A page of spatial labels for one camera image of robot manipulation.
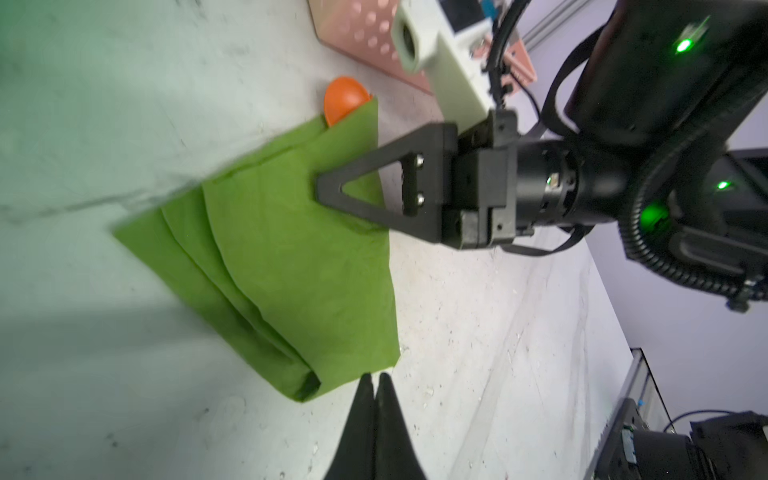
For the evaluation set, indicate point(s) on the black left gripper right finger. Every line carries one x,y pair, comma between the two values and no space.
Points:
394,455

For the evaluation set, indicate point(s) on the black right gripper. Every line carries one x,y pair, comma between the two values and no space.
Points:
499,187

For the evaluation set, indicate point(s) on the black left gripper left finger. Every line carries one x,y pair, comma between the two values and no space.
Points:
354,458

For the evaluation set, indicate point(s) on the orange plastic spoon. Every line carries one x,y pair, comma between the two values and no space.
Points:
342,97

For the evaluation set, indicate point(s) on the green paper napkin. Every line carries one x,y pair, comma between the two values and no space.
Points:
301,292

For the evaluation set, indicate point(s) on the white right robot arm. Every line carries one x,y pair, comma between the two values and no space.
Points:
633,130

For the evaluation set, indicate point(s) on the pink perforated plastic basket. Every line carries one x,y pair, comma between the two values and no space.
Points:
362,30

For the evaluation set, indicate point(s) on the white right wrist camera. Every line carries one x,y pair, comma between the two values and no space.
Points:
428,42

